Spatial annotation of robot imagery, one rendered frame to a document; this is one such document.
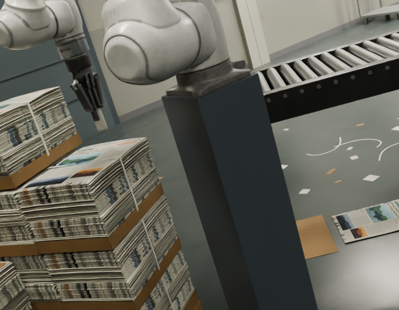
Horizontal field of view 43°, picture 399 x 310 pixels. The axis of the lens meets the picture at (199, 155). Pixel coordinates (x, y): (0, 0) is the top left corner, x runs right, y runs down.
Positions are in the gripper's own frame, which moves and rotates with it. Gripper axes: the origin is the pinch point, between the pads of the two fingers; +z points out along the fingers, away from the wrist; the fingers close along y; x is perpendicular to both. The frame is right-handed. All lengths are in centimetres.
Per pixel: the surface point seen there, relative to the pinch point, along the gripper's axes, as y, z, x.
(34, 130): -0.6, -0.5, -26.8
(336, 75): -65, 16, 62
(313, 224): -95, 96, 32
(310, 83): -62, 16, 53
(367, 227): -87, 95, 58
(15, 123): 5.7, -5.5, -27.2
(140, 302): 16, 57, 2
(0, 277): 27, 38, -38
